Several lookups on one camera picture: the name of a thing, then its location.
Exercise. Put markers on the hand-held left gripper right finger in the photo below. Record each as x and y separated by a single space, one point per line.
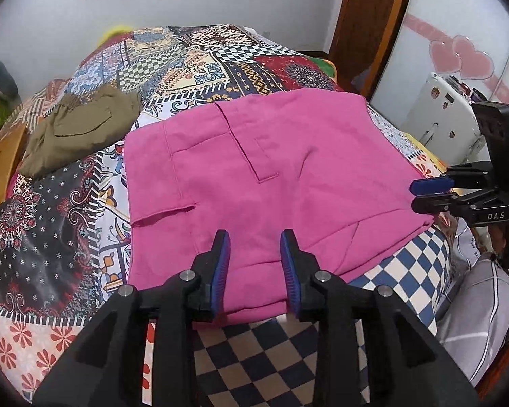
289 271

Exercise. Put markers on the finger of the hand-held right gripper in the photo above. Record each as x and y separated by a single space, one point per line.
430 185
432 203

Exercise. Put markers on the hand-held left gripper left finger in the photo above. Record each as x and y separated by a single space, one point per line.
221 271

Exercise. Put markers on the pink pants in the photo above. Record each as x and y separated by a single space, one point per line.
280 169

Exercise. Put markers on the olive green pants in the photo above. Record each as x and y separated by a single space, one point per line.
80 127

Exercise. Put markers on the white appliance with stickers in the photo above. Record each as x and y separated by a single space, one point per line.
441 114

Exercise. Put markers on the grey striped cushion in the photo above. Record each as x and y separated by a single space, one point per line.
479 318

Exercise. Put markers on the white wardrobe with pink hearts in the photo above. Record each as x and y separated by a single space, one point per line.
449 17

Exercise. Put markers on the brown wooden door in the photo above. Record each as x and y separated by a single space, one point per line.
373 21

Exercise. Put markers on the patchwork printed blanket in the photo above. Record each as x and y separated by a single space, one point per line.
46 241

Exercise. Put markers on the wooden lap table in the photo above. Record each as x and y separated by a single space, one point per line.
0 169

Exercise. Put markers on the yellow foam tube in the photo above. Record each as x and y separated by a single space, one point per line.
115 33

